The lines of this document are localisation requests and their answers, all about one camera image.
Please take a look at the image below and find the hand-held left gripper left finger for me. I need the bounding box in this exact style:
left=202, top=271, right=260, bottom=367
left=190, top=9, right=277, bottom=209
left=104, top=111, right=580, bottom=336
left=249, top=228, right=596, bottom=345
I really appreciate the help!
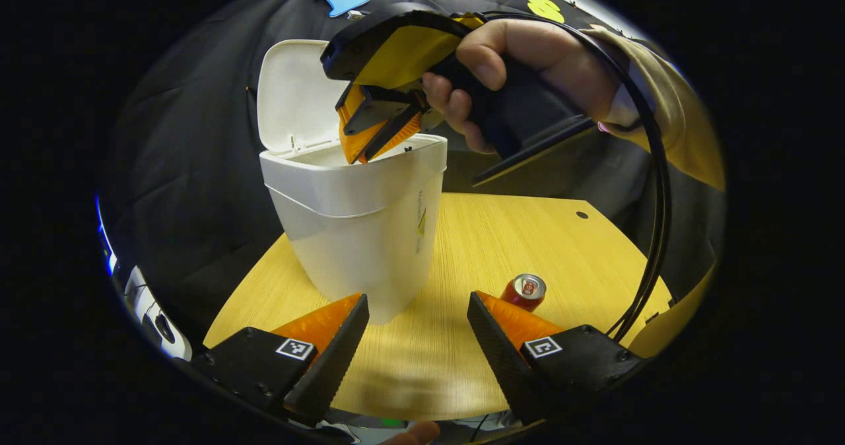
left=191, top=293, right=369, bottom=426

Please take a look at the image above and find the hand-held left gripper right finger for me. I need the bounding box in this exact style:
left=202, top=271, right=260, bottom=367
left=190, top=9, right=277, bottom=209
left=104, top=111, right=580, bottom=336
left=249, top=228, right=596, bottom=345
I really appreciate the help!
left=467, top=291, right=644, bottom=425

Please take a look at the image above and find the red pop can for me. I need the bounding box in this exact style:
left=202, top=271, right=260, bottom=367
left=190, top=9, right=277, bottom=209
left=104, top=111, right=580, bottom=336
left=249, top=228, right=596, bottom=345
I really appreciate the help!
left=500, top=273, right=547, bottom=312

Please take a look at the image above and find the white desktop garbage bin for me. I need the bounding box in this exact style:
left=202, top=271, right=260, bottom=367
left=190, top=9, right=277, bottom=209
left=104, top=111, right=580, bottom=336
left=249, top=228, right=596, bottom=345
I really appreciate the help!
left=256, top=39, right=448, bottom=325

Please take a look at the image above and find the wooden desktop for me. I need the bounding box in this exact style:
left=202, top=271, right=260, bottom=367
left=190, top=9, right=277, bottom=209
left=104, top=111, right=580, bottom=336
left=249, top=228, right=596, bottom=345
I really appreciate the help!
left=203, top=193, right=674, bottom=421

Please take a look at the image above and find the white side table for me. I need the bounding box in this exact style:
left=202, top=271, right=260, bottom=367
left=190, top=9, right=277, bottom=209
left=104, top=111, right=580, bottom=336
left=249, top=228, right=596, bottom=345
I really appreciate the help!
left=125, top=265, right=193, bottom=361

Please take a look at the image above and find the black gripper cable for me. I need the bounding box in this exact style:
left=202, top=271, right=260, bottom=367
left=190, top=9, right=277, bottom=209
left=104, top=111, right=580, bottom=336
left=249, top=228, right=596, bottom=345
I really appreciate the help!
left=485, top=11, right=673, bottom=343

